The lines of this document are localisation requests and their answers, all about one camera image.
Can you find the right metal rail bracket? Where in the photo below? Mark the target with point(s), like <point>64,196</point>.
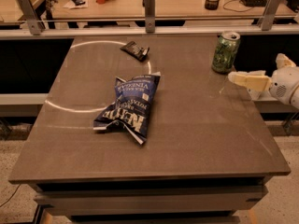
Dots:
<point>266,21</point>

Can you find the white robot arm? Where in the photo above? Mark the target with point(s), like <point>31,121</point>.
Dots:
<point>283,85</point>

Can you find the green soda can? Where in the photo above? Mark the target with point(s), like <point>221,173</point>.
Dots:
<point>225,52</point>

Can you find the left metal rail bracket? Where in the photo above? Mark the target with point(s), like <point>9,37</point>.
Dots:
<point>35,24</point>

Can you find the black mesh cup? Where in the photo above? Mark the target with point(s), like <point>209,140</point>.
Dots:
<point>211,4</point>

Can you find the middle metal rail bracket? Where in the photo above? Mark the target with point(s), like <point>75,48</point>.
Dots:
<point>149,6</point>

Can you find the grey table drawer unit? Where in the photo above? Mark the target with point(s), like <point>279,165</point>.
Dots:
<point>152,199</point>

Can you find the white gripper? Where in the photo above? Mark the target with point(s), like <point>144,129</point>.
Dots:
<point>283,85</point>

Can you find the small dark snack packet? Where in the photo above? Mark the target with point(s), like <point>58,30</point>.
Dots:
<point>134,50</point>

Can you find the metal rail bracket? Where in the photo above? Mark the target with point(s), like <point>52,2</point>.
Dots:
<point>266,21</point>
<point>149,6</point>
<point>35,24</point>

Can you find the blue Kettle chip bag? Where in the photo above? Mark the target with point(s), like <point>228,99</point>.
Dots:
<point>131,108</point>

